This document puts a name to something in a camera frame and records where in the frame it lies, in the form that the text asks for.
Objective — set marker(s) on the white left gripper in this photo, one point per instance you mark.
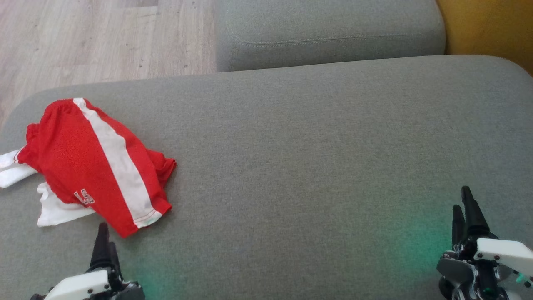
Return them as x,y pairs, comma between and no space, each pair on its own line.
83,285

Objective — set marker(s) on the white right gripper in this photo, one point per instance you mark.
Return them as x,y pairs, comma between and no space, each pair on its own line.
504,252

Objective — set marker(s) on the red jersey with white sleeves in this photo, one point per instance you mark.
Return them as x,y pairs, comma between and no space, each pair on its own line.
54,212

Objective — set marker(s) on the red shorts with white stripe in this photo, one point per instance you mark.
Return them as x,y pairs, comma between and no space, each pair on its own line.
70,154

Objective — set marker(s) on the large grey sofa seat cushion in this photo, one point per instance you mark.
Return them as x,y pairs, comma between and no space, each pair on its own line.
291,166

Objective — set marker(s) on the yellow panel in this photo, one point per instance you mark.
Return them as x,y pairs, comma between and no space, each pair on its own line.
491,25

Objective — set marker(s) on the small grey sofa cushion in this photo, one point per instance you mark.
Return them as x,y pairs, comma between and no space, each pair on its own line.
325,29

